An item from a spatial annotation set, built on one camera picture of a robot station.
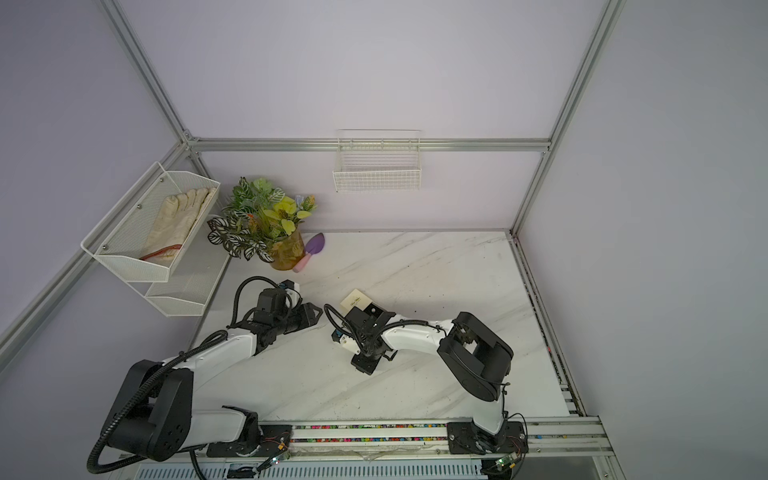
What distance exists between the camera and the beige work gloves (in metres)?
0.73

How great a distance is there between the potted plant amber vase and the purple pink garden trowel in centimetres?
10

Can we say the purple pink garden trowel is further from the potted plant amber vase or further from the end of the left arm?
the end of the left arm

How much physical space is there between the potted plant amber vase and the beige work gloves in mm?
85

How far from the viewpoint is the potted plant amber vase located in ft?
2.95

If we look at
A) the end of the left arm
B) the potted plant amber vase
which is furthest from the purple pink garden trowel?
the end of the left arm

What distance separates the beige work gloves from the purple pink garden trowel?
0.38 m

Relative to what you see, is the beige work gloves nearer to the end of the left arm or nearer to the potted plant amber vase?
the potted plant amber vase

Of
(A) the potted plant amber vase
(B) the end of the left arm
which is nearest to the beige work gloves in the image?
(A) the potted plant amber vase

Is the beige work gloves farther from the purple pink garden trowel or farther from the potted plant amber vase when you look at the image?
the purple pink garden trowel

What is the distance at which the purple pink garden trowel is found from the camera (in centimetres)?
110
